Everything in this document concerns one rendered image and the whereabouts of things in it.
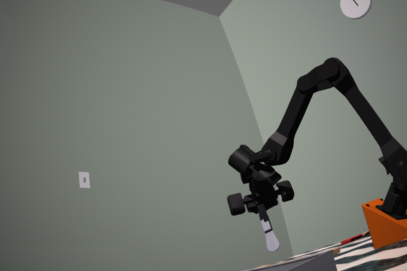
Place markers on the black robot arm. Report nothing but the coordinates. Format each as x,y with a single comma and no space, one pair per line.
278,148

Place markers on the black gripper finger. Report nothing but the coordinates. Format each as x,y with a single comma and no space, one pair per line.
255,210
269,205

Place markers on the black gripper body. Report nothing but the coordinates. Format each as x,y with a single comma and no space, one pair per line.
237,204

